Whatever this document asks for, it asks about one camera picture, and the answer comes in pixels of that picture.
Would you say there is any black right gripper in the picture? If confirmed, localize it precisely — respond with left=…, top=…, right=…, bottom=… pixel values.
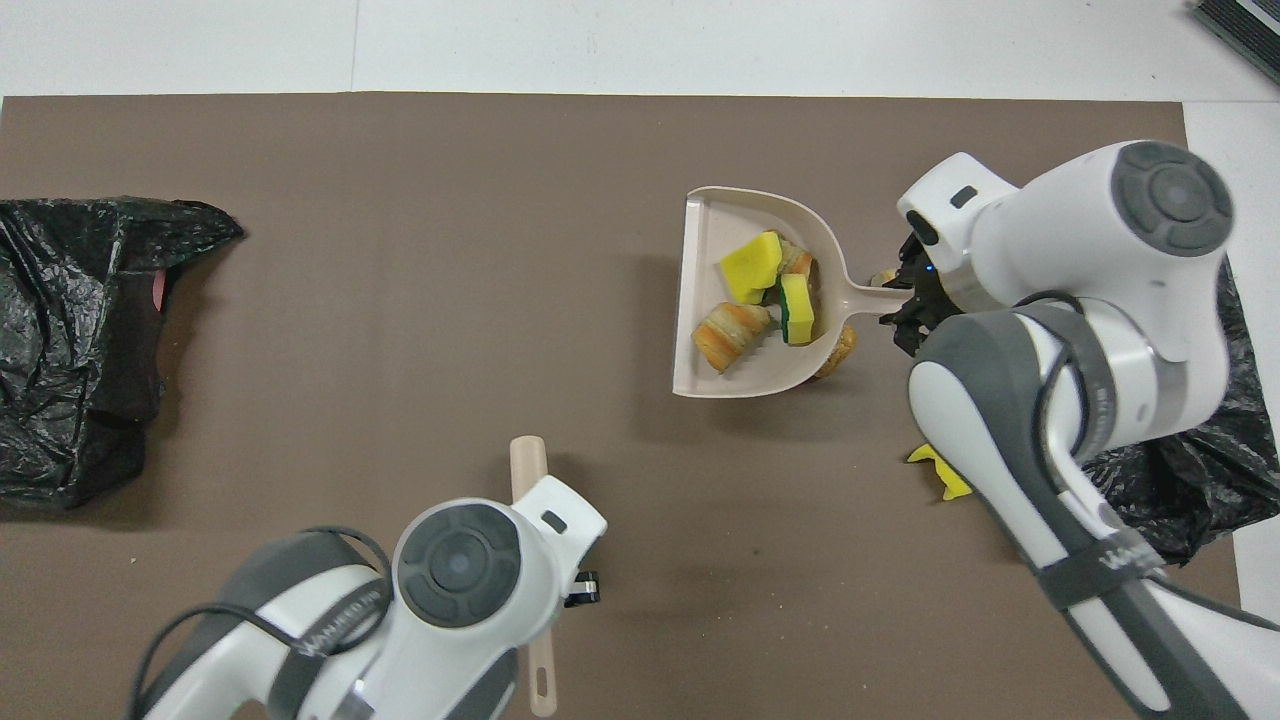
left=880, top=230, right=963, bottom=358

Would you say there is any brown bread roll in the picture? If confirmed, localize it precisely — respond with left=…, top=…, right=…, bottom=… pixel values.
left=812, top=322, right=858, bottom=380

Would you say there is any yellow green sponge piece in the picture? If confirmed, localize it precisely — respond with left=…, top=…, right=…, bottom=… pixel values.
left=720, top=231, right=784, bottom=305
left=778, top=273, right=817, bottom=346

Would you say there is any beige hand brush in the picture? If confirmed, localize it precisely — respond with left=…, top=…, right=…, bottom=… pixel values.
left=509, top=435, right=558, bottom=718

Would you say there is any notched yellow sponge piece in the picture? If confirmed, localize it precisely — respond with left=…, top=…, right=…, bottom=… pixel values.
left=906, top=443, right=973, bottom=501

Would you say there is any beige plastic dustpan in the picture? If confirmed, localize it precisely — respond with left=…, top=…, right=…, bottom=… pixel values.
left=672, top=186, right=913, bottom=400

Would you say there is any black bag lined bin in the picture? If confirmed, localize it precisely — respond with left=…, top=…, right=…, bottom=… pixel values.
left=1080, top=250, right=1280, bottom=568
left=0, top=196, right=245, bottom=511

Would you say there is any brown table mat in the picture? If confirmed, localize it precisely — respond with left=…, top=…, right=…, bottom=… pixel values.
left=0, top=92, right=1254, bottom=720

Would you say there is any dark ridged panel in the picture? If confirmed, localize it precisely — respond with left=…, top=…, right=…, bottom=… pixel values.
left=1192, top=0, right=1280, bottom=86

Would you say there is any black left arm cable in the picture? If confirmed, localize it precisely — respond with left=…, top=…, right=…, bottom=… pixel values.
left=125, top=525, right=393, bottom=720

